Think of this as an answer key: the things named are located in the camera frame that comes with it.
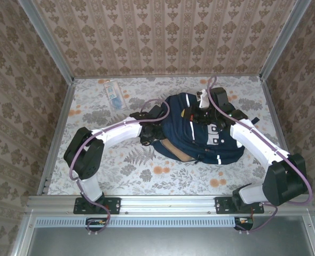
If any tan oblong pencil case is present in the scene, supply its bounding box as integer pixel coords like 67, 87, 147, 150
161, 139, 196, 163

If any navy blue student backpack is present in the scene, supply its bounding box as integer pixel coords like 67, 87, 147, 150
149, 92, 260, 165

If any clear ruler set package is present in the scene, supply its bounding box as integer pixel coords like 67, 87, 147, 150
104, 79, 128, 112

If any grey metal panel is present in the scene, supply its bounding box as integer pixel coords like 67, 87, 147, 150
26, 215, 315, 256

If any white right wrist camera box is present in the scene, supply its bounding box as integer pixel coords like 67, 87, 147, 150
196, 89, 210, 109

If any aluminium back rail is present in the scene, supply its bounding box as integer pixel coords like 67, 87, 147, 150
73, 74, 262, 79

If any aluminium rail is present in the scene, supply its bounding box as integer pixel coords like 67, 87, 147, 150
36, 79, 76, 195
260, 77, 304, 195
73, 74, 262, 79

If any aluminium right side rail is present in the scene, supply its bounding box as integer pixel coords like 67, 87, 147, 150
260, 77, 304, 195

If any aluminium front frame beam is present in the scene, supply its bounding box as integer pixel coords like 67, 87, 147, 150
26, 194, 313, 214

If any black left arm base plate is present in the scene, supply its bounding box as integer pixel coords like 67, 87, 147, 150
73, 196, 121, 215

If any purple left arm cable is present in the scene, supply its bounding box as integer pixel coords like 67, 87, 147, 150
69, 98, 171, 235

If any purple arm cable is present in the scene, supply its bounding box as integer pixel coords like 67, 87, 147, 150
207, 75, 313, 235
69, 98, 171, 235

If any slotted grey cable duct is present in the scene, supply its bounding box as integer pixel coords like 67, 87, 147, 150
35, 216, 238, 228

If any aluminium left side rail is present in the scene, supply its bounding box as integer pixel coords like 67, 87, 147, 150
36, 79, 76, 195

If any aluminium right corner post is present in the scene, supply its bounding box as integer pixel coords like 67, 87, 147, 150
260, 0, 312, 81

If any aluminium corner post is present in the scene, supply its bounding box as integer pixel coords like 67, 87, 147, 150
260, 0, 312, 81
17, 0, 75, 84

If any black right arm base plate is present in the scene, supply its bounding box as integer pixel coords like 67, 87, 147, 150
215, 196, 264, 214

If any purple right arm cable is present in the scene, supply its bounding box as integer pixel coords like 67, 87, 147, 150
207, 75, 313, 235

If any aluminium left corner post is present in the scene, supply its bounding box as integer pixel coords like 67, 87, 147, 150
17, 0, 75, 84

